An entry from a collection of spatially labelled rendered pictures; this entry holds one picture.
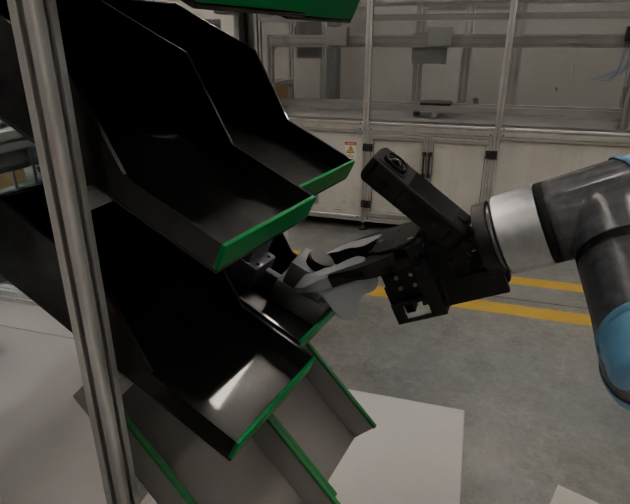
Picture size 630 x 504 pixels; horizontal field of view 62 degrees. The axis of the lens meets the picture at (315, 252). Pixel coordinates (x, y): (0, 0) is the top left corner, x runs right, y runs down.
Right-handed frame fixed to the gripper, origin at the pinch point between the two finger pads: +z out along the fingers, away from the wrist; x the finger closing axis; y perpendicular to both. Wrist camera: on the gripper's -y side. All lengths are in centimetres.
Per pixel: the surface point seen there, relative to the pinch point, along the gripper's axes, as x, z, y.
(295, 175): -0.9, -3.7, -10.5
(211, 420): -22.6, 0.5, 2.1
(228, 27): 792, 407, -196
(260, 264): -1.5, 4.8, -2.8
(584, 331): 232, -5, 154
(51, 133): -23.6, -1.0, -21.2
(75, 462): -4, 53, 18
